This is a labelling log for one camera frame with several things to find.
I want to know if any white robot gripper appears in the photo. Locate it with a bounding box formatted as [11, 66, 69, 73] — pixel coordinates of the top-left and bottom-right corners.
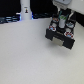
[53, 0, 72, 20]

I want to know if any black equipment with blue light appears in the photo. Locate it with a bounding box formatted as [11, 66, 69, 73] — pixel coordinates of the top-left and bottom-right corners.
[0, 13, 21, 24]

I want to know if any black kcup holder drawer box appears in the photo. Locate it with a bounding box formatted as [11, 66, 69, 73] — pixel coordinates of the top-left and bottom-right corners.
[45, 13, 78, 50]

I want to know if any green lid kcup pod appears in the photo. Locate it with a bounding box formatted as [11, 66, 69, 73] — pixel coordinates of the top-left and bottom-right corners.
[59, 15, 67, 28]

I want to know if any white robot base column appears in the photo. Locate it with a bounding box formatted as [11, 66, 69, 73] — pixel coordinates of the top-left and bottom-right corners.
[20, 0, 32, 20]

